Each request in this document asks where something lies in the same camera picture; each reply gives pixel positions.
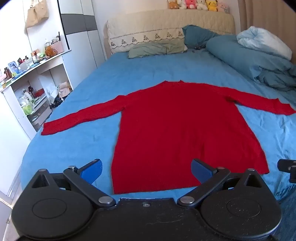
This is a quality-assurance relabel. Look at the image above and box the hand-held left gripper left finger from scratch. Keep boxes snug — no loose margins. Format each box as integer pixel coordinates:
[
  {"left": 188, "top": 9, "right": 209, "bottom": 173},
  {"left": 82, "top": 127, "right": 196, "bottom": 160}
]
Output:
[{"left": 31, "top": 159, "right": 116, "bottom": 207}]

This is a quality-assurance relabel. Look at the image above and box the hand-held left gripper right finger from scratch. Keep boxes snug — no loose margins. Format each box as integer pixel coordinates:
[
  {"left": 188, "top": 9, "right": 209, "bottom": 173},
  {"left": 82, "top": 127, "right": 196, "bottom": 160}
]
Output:
[{"left": 177, "top": 159, "right": 264, "bottom": 207}]

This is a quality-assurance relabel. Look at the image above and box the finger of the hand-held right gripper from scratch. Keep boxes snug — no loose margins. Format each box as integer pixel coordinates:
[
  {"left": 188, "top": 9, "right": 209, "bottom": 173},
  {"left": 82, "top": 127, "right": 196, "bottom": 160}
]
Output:
[{"left": 277, "top": 159, "right": 296, "bottom": 173}]

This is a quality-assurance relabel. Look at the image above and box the red knit sweater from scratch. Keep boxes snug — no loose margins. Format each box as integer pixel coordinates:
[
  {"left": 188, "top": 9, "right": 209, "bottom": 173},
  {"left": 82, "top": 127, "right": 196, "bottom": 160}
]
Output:
[{"left": 41, "top": 80, "right": 296, "bottom": 194}]

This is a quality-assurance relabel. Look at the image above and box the brown paper bag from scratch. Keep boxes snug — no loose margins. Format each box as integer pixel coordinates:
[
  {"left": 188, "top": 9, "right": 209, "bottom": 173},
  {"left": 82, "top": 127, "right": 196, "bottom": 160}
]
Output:
[{"left": 57, "top": 81, "right": 73, "bottom": 99}]

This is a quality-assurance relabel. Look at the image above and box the green plastic bag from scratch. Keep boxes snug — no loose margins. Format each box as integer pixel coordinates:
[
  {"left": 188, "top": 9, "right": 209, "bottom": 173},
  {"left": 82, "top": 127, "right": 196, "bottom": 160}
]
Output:
[{"left": 21, "top": 101, "right": 34, "bottom": 115}]

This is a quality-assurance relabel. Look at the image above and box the white shelf unit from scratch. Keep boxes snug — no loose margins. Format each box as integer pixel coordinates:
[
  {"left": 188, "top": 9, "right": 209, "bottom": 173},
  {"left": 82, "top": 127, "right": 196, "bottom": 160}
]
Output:
[{"left": 0, "top": 49, "right": 74, "bottom": 141}]

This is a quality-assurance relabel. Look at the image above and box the blue duvet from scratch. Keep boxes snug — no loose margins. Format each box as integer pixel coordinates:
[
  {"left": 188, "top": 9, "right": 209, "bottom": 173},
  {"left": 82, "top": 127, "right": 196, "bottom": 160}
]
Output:
[{"left": 206, "top": 35, "right": 296, "bottom": 92}]

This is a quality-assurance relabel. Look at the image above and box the orange plush bear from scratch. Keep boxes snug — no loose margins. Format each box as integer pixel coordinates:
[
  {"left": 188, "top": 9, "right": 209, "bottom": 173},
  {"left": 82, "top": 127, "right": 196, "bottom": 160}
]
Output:
[{"left": 45, "top": 45, "right": 58, "bottom": 57}]

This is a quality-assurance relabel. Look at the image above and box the pink storage box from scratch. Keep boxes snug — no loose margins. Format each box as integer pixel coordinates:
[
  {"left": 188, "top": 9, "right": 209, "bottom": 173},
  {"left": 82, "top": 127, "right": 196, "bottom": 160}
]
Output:
[{"left": 52, "top": 41, "right": 64, "bottom": 53}]

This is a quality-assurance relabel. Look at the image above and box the light blue white blanket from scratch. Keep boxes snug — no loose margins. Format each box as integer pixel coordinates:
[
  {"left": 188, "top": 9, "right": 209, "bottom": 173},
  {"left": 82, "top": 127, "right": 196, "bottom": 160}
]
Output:
[{"left": 236, "top": 26, "right": 292, "bottom": 60}]

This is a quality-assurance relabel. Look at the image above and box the green pillow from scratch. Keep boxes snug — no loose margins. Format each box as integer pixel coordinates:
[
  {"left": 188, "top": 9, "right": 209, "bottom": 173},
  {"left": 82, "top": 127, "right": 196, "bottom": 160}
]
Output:
[{"left": 128, "top": 42, "right": 188, "bottom": 59}]

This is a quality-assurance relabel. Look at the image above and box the blue tin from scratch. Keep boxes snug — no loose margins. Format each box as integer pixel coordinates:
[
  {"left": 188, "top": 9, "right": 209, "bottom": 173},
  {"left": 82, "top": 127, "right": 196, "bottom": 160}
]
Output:
[{"left": 8, "top": 61, "right": 19, "bottom": 75}]

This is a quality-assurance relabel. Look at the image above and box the teal pillow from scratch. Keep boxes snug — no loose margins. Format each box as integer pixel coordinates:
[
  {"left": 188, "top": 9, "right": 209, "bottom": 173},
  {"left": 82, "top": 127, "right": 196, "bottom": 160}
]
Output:
[{"left": 182, "top": 25, "right": 223, "bottom": 49}]

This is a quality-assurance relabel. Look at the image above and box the white grey wardrobe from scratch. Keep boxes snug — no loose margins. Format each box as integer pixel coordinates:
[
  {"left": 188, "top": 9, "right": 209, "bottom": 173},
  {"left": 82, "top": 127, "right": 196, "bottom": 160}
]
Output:
[{"left": 57, "top": 0, "right": 105, "bottom": 91}]

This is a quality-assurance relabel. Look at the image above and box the beige quilted headboard cover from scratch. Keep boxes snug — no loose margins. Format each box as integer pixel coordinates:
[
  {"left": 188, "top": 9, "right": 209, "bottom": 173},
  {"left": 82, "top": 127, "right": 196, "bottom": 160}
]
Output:
[{"left": 107, "top": 9, "right": 236, "bottom": 55}]

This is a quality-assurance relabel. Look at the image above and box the beige curtain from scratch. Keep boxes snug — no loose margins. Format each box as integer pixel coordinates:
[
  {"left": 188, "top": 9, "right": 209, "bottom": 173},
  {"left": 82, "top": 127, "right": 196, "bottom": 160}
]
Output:
[{"left": 238, "top": 0, "right": 296, "bottom": 39}]

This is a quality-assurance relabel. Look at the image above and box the row of plush toys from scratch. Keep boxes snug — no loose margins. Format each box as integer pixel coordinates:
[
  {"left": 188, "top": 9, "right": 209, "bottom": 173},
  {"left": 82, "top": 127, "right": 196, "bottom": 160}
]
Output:
[{"left": 168, "top": 0, "right": 230, "bottom": 13}]

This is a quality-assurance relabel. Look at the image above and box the beige tote bag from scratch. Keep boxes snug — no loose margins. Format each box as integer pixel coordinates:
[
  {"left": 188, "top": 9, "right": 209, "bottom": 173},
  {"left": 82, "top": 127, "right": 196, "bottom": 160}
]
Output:
[{"left": 25, "top": 0, "right": 50, "bottom": 29}]

